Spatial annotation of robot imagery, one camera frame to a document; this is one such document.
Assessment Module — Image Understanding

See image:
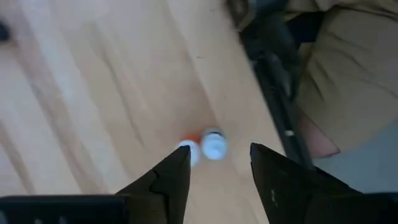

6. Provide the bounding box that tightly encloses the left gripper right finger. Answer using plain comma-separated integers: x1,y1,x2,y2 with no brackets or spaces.
249,142,398,224

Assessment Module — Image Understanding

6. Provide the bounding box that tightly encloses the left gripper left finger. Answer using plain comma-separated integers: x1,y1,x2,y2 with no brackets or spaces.
0,144,192,224

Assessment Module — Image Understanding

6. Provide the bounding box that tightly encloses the small orange dropper bottle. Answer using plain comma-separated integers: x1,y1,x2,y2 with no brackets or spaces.
177,133,202,167

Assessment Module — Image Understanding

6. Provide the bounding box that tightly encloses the small dark dropper bottle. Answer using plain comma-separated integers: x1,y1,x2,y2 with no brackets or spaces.
200,128,229,161

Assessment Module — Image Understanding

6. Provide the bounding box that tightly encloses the person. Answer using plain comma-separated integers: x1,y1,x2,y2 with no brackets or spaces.
229,0,398,159

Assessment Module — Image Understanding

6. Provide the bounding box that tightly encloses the black aluminium frame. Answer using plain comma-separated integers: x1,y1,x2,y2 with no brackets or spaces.
225,0,315,170

